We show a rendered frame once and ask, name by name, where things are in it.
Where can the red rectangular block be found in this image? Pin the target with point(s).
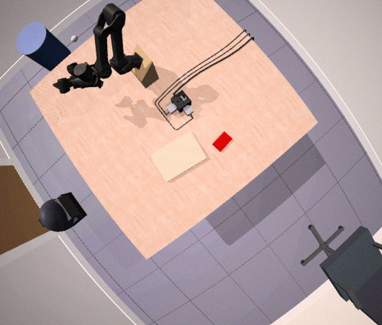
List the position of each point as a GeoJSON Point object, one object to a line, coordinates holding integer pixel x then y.
{"type": "Point", "coordinates": [222, 141]}

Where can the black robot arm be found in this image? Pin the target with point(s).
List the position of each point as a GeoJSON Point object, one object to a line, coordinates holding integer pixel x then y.
{"type": "Point", "coordinates": [121, 63]}

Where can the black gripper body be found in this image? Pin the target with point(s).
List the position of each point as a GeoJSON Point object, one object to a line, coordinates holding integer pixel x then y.
{"type": "Point", "coordinates": [65, 86]}

